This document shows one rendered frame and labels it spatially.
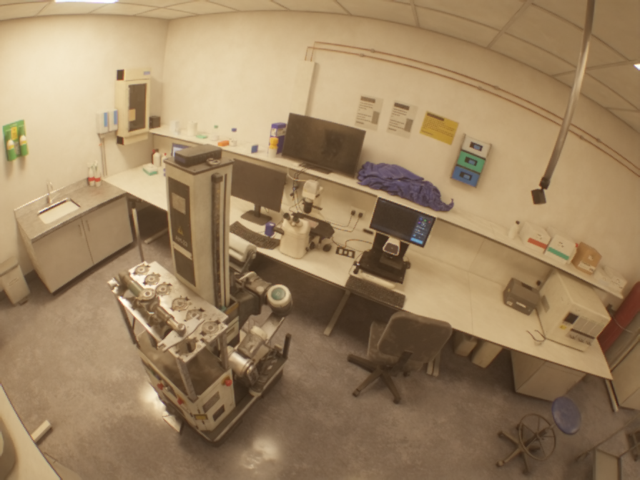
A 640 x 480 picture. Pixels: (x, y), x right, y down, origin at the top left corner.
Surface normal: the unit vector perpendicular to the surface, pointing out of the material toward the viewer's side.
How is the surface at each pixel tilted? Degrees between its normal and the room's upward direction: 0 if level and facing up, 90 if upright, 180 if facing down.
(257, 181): 86
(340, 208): 90
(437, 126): 90
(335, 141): 86
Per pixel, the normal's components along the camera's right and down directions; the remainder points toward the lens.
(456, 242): -0.37, 0.43
